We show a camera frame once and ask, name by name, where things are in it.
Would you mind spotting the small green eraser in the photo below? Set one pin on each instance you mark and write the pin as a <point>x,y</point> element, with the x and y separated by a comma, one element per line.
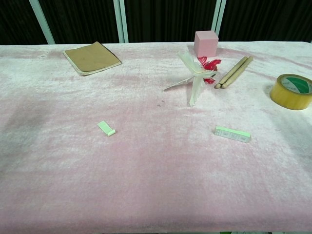
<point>106,128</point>

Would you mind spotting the pink plush tablecloth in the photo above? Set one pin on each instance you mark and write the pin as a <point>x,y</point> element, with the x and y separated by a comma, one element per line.
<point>146,170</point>

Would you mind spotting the red white feather shuttlecock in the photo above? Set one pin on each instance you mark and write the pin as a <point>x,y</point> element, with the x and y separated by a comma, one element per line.
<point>196,70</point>

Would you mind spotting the brown spiral notebook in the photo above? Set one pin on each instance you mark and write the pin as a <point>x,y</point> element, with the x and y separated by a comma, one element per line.
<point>91,58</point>

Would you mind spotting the pink cube block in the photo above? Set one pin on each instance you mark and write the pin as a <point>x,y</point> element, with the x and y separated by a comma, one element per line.
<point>206,45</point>

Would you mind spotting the wooden drumstick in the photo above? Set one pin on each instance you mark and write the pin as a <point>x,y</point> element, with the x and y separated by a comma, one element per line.
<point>237,72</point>
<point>231,72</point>

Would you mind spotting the black curtain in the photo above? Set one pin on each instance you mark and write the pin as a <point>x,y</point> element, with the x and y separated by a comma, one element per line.
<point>170,19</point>

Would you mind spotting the yellow tape roll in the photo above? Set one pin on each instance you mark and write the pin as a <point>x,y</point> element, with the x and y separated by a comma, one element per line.
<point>287,100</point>

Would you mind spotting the white frame post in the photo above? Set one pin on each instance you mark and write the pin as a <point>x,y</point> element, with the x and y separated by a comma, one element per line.
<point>42,23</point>
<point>121,22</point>
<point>218,17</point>

